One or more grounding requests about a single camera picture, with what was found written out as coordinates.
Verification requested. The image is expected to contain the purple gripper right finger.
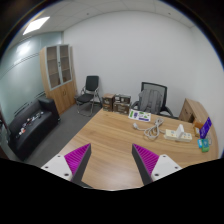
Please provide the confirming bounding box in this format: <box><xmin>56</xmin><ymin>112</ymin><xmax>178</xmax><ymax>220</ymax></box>
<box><xmin>132</xmin><ymin>144</ymin><xmax>181</xmax><ymax>185</ymax></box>

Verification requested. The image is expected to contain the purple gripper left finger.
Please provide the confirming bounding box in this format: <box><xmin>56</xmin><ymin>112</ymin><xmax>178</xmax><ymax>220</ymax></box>
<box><xmin>42</xmin><ymin>144</ymin><xmax>91</xmax><ymax>184</ymax></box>

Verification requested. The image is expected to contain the white charger plug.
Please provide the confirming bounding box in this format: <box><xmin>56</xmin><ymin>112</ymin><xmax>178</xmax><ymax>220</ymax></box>
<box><xmin>176</xmin><ymin>124</ymin><xmax>184</xmax><ymax>139</ymax></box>

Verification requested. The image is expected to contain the white power strip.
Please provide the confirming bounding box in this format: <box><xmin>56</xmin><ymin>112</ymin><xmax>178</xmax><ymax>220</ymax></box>
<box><xmin>164</xmin><ymin>129</ymin><xmax>192</xmax><ymax>142</ymax></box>

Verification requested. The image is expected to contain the white sticker sheet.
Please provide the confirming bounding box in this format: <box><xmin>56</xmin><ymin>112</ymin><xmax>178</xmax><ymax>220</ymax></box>
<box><xmin>129</xmin><ymin>109</ymin><xmax>151</xmax><ymax>122</ymax></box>

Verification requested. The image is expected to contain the black mesh office chair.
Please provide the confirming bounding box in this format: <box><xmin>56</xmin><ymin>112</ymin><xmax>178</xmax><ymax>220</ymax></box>
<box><xmin>131</xmin><ymin>82</ymin><xmax>175</xmax><ymax>118</ymax></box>

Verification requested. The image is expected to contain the black leather sofa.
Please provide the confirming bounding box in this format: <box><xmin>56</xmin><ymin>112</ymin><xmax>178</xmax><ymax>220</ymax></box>
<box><xmin>8</xmin><ymin>97</ymin><xmax>60</xmax><ymax>161</ymax></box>

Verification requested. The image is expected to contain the small orange box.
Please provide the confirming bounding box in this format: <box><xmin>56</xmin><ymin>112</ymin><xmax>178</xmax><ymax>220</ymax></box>
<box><xmin>193</xmin><ymin>122</ymin><xmax>203</xmax><ymax>134</ymax></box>

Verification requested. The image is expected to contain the purple card box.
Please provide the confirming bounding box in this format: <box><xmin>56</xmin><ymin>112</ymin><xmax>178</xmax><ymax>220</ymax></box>
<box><xmin>199</xmin><ymin>118</ymin><xmax>212</xmax><ymax>139</ymax></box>

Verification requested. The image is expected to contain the grey backpack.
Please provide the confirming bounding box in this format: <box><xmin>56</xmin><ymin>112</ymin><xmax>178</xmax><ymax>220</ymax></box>
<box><xmin>139</xmin><ymin>89</ymin><xmax>162</xmax><ymax>114</ymax></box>

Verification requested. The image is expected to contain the wooden side cabinet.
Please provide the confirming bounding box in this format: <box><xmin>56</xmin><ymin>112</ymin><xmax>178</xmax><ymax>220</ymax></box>
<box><xmin>179</xmin><ymin>98</ymin><xmax>209</xmax><ymax>123</ymax></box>

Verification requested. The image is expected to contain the dark printed carton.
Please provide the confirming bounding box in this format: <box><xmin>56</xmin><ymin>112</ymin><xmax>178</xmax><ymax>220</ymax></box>
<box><xmin>113</xmin><ymin>94</ymin><xmax>131</xmax><ymax>114</ymax></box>

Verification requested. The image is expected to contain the black visitor chair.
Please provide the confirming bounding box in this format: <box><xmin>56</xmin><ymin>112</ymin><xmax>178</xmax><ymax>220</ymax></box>
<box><xmin>75</xmin><ymin>75</ymin><xmax>102</xmax><ymax>115</ymax></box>

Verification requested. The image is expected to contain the brown cardboard box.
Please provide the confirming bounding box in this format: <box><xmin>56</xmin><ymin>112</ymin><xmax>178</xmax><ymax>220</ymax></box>
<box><xmin>102</xmin><ymin>93</ymin><xmax>115</xmax><ymax>111</ymax></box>

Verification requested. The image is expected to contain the wooden glass-door cabinet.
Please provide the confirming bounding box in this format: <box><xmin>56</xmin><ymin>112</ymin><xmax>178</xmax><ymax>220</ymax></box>
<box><xmin>40</xmin><ymin>45</ymin><xmax>76</xmax><ymax>114</ymax></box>

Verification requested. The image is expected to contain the ceiling light panel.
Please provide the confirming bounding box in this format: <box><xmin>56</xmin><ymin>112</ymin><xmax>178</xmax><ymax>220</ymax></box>
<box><xmin>23</xmin><ymin>16</ymin><xmax>49</xmax><ymax>35</ymax></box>

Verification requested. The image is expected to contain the white power strip cable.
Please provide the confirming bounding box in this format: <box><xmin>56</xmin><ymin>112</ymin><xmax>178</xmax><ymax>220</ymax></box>
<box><xmin>132</xmin><ymin>116</ymin><xmax>166</xmax><ymax>140</ymax></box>

